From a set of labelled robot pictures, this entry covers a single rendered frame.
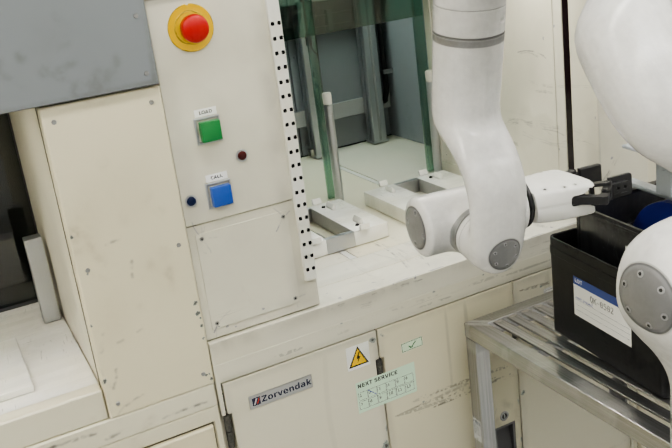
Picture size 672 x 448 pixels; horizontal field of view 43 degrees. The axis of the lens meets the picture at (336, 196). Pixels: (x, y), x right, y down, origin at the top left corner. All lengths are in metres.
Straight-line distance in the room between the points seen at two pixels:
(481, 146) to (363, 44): 1.27
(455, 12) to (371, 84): 1.31
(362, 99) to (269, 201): 1.09
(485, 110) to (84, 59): 0.54
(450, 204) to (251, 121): 0.34
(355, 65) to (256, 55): 1.11
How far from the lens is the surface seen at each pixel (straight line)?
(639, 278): 0.80
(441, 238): 1.15
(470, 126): 1.10
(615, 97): 0.87
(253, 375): 1.43
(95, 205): 1.26
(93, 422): 1.38
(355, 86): 2.40
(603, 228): 1.40
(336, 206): 1.81
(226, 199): 1.30
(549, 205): 1.22
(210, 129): 1.27
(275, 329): 1.41
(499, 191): 1.09
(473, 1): 1.05
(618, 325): 1.38
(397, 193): 1.85
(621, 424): 1.32
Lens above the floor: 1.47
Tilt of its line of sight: 18 degrees down
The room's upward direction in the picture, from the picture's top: 7 degrees counter-clockwise
